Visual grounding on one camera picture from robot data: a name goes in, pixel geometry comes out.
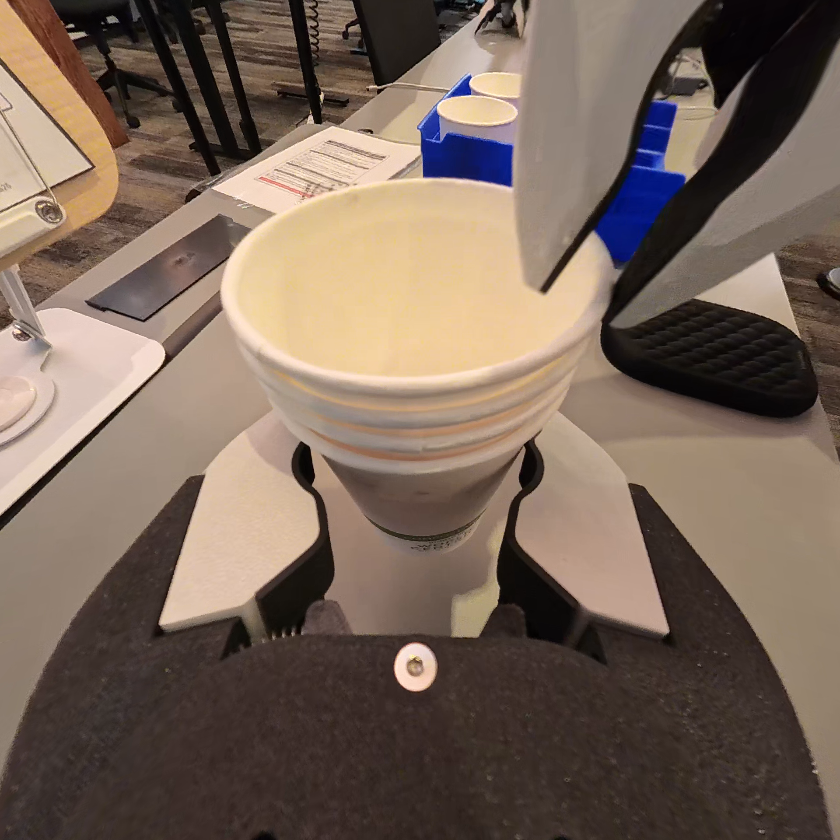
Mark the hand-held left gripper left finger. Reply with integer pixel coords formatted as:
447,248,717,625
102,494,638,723
157,410,337,641

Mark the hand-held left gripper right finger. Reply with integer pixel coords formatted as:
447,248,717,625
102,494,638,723
497,413,672,644

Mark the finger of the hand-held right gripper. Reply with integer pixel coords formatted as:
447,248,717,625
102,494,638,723
600,0,840,328
512,0,723,294

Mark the narrow blue plastic bin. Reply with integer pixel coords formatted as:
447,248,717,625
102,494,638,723
418,72,688,269

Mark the stack of nested paper cups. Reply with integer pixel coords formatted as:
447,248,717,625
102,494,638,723
233,328,595,555

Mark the black quilted armrest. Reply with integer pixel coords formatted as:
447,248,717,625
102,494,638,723
600,298,820,419

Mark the dark display board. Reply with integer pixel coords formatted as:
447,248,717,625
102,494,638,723
353,0,442,86

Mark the white clipboard stand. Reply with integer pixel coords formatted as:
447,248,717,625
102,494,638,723
0,262,166,516

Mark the laminated paper sheet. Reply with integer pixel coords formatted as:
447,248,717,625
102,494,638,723
211,125,421,214

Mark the black rectangular table inlay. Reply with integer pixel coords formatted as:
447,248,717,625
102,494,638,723
85,213,253,322

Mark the black office chair base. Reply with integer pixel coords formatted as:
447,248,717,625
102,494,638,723
52,0,186,130

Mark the brown wooden post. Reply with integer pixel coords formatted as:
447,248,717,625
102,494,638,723
13,0,129,148

